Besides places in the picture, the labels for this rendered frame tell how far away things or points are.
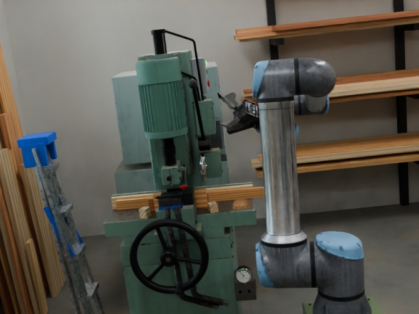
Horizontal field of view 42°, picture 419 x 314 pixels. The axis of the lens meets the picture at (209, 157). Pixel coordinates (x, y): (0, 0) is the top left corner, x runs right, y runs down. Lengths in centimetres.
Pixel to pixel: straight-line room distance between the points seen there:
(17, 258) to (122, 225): 142
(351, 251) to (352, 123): 297
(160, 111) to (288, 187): 66
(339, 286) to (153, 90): 99
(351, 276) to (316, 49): 297
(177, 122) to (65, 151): 262
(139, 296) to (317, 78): 114
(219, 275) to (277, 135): 74
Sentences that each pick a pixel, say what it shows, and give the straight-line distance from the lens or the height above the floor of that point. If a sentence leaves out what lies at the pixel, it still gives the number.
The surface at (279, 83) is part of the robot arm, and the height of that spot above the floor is 141.
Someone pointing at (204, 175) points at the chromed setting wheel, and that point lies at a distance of 234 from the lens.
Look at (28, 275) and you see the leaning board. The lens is 356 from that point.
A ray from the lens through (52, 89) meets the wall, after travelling 464.
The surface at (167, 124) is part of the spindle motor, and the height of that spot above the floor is 125.
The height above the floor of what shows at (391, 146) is 61.
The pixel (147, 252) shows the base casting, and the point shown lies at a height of 77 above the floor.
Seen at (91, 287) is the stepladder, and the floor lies 27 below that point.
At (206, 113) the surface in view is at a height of 125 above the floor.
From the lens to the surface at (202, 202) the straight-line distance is 221.
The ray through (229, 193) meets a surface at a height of 93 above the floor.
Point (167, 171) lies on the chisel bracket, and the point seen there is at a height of 106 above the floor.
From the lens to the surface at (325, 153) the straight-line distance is 420.
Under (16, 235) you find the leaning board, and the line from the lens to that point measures 349.
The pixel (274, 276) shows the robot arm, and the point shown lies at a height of 81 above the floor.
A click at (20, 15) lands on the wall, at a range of 469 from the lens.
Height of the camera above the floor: 158
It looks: 13 degrees down
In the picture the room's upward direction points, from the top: 6 degrees counter-clockwise
